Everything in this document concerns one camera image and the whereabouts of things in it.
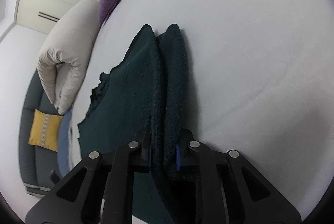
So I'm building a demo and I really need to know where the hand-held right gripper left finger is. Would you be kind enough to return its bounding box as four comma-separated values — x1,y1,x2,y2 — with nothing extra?
25,128,153,224

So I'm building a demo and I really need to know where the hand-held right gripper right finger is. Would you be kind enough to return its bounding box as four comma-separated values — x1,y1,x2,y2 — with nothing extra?
176,129,302,224

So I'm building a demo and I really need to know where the dark green sweater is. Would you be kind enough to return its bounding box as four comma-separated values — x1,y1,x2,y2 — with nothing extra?
77,24,199,224

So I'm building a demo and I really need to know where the blue pillow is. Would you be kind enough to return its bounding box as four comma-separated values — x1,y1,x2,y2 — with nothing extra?
57,109,79,177

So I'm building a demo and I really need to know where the yellow patterned cushion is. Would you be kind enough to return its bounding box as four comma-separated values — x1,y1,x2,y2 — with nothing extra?
28,109,64,153

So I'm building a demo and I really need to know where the grey sofa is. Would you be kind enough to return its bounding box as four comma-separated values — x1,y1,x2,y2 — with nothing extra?
18,67,76,197

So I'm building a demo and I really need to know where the white bed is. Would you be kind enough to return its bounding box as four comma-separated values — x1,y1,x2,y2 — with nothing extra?
60,0,334,224

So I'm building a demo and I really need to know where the rolled beige duvet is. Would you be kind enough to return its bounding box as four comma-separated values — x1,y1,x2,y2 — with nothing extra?
37,0,101,115

